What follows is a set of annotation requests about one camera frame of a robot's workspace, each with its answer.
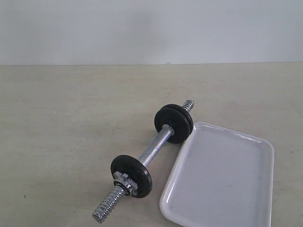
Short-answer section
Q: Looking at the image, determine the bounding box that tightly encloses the white plastic tray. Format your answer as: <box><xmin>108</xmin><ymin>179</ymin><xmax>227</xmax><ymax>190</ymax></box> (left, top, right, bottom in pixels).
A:
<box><xmin>159</xmin><ymin>122</ymin><xmax>274</xmax><ymax>227</ymax></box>

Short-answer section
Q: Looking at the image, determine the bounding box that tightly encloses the black weight plate left end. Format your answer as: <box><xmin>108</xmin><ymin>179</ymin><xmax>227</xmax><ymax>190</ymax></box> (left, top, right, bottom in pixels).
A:
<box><xmin>110</xmin><ymin>155</ymin><xmax>152</xmax><ymax>198</ymax></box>

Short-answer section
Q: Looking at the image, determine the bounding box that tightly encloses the chrome spin-lock collar nut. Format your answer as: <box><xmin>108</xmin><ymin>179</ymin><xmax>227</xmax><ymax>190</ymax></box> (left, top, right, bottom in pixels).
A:
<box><xmin>113</xmin><ymin>171</ymin><xmax>138</xmax><ymax>196</ymax></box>

